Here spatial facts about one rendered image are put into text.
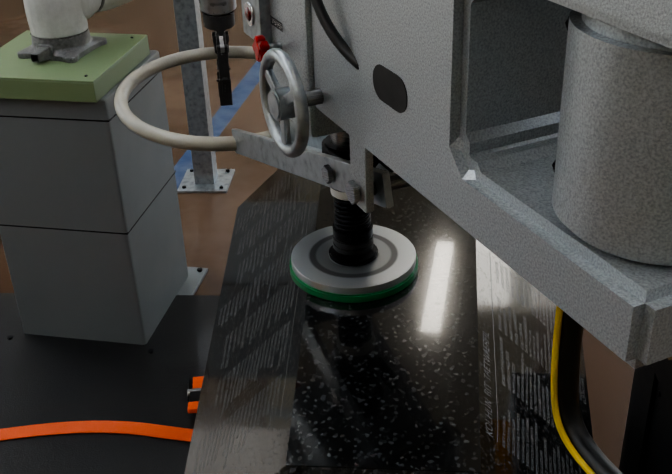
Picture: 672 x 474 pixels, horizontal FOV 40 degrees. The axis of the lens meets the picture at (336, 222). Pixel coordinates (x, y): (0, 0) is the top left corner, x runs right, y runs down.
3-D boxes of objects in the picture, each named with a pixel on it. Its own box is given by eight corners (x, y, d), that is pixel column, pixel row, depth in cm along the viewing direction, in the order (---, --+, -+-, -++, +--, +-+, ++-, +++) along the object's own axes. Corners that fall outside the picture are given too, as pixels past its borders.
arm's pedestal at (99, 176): (0, 345, 279) (-64, 99, 240) (72, 260, 322) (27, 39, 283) (156, 361, 270) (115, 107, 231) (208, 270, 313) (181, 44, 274)
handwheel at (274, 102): (365, 161, 125) (363, 55, 118) (297, 177, 122) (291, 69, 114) (320, 123, 137) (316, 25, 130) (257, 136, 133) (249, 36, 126)
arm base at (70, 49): (6, 62, 246) (2, 42, 243) (53, 37, 264) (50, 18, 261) (65, 68, 241) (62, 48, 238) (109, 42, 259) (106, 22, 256)
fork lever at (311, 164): (485, 183, 130) (481, 149, 129) (363, 214, 123) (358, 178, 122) (306, 137, 192) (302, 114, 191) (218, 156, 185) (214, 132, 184)
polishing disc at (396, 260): (270, 250, 161) (269, 244, 160) (373, 217, 170) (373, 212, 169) (330, 309, 144) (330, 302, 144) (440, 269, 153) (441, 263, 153)
